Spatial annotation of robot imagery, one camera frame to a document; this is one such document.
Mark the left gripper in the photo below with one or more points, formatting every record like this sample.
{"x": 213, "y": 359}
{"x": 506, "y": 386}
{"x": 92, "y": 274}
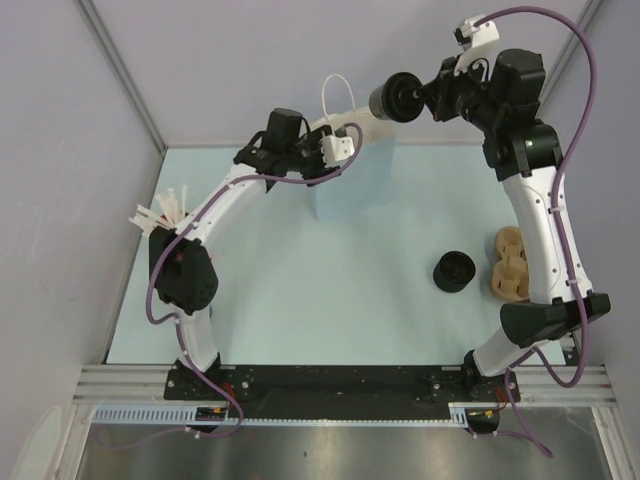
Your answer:
{"x": 321, "y": 170}

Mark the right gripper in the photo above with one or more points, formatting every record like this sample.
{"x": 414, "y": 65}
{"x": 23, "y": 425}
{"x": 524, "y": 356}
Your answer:
{"x": 438, "y": 93}

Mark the black cup lid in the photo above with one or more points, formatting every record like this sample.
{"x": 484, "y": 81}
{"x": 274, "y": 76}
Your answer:
{"x": 403, "y": 101}

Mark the single black coffee cup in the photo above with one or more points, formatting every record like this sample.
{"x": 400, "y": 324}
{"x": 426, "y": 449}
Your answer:
{"x": 377, "y": 103}

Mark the light blue paper bag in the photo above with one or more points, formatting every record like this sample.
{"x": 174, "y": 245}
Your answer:
{"x": 367, "y": 182}

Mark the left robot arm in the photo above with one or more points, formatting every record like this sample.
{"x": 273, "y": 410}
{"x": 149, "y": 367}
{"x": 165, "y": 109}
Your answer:
{"x": 182, "y": 277}

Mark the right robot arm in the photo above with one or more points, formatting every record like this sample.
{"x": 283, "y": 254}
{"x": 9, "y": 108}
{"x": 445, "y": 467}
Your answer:
{"x": 527, "y": 158}

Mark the brown cardboard cup carrier stack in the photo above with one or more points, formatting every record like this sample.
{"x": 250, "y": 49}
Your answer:
{"x": 510, "y": 274}

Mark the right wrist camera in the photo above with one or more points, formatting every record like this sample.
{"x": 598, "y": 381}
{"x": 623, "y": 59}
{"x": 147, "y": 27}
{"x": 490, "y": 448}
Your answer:
{"x": 476, "y": 37}

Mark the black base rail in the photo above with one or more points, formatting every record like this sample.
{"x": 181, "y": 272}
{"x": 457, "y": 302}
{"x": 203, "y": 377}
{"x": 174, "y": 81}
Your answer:
{"x": 357, "y": 392}

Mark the white cable duct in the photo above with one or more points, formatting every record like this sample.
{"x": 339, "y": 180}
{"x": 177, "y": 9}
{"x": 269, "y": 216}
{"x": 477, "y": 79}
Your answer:
{"x": 443, "y": 415}

